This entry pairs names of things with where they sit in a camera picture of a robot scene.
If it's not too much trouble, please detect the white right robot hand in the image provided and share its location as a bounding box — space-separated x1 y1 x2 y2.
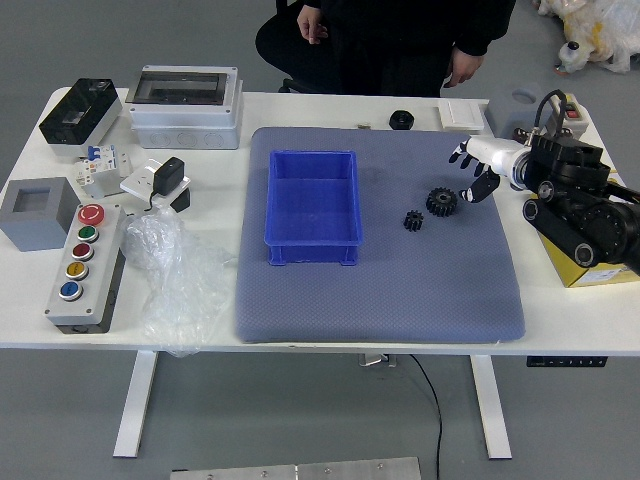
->
447 137 527 204

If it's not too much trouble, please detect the person's right hand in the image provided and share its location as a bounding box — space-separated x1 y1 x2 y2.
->
296 5 330 46

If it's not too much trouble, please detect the person's left hand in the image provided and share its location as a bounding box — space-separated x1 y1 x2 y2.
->
442 47 486 89

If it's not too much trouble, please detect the big black gear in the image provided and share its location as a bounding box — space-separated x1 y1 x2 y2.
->
425 186 460 219

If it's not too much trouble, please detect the grey box with round hole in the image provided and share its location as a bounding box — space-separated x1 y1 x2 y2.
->
485 88 551 141

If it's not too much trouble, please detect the yellow white cardboard box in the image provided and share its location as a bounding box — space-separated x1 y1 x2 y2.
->
537 229 640 290

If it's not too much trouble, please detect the white distribution box clear window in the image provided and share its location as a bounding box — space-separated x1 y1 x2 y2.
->
128 65 245 150

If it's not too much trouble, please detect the blue plastic box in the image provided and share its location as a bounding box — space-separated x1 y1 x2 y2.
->
263 149 365 267

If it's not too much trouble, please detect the grey hollow square box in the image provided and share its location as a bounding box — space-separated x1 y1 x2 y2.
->
0 176 81 253

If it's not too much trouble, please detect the black office chair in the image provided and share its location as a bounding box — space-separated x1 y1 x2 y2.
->
254 0 351 95

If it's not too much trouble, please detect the person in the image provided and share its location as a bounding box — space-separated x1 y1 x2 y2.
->
297 0 517 99

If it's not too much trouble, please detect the plush toy in plastic bag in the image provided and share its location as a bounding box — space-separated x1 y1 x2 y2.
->
532 0 640 76

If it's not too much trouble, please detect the grey-blue padded mat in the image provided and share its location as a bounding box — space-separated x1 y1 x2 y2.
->
234 126 527 345

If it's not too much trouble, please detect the black power adapter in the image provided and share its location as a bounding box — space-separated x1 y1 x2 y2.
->
145 156 186 212

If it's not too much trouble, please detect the black table control panel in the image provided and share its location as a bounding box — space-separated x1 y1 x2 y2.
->
526 356 609 368

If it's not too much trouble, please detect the white socket plate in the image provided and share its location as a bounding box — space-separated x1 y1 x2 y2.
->
119 158 193 207

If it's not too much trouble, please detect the white table leg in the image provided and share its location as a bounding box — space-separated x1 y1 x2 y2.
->
469 355 513 460
112 351 159 459

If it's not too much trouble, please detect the white blue circuit breaker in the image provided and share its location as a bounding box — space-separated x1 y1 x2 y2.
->
74 143 121 199

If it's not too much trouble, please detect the clear crumpled plastic bag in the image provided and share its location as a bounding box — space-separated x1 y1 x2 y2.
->
119 207 240 358

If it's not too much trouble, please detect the grey five-button control station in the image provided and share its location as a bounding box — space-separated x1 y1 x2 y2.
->
43 202 127 335

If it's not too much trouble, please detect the silver metal plate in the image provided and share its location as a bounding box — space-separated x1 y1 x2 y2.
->
169 456 422 480

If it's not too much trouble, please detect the white wall switch plate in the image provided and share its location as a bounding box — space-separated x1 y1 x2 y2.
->
437 98 486 133

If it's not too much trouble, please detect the grey red-black button switch box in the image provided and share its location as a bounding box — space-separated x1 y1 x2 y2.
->
544 93 587 136

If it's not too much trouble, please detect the metal under-table bracket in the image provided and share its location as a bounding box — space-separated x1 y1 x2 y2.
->
358 353 399 369

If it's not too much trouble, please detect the black-lidded white enclosure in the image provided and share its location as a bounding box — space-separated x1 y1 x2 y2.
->
38 77 124 160

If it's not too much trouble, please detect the black floor cable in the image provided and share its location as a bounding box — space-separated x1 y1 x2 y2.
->
409 354 445 480

